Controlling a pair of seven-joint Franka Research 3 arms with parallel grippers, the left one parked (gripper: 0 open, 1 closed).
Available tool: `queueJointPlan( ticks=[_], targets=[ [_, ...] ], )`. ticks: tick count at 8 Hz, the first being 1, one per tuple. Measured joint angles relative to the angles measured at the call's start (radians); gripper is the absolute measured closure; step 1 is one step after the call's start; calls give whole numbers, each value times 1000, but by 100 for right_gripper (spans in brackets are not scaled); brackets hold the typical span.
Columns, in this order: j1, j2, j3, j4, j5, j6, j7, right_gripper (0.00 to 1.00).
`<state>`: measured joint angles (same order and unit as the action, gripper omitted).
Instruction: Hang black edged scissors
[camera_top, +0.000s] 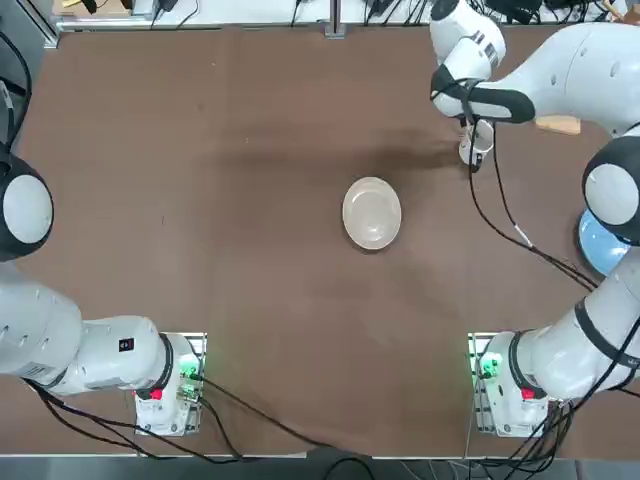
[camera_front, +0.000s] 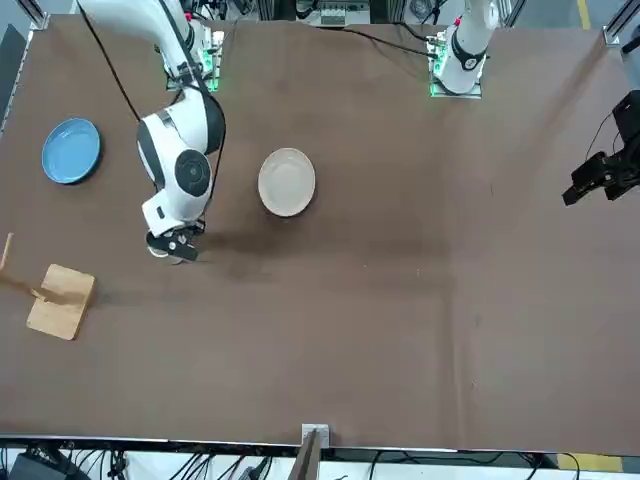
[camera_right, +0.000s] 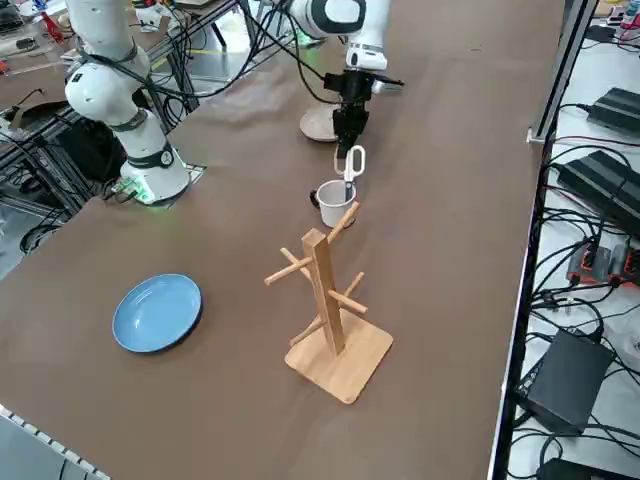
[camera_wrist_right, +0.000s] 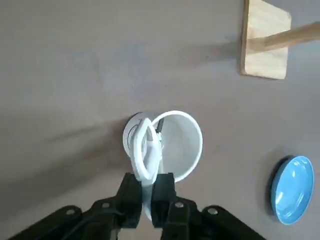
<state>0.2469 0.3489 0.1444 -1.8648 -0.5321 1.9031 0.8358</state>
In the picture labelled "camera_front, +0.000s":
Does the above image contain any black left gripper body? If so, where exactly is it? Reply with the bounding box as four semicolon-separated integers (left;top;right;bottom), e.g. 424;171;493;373
604;89;640;201

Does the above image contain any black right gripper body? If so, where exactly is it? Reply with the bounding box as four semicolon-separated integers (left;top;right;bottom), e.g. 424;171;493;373
146;223;206;263

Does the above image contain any white round plate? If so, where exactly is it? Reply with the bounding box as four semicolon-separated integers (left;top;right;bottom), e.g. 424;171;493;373
257;147;317;219

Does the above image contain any wooden peg rack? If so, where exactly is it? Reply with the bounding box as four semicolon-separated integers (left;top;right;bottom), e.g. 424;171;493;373
0;232;97;342

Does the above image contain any blue round plate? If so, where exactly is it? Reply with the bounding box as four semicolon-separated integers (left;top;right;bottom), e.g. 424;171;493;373
41;117;103;186

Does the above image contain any aluminium frame post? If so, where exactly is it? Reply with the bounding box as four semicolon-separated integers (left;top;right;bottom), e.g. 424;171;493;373
289;422;331;480

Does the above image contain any black cable across table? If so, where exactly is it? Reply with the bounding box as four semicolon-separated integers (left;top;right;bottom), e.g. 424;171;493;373
310;23;437;57

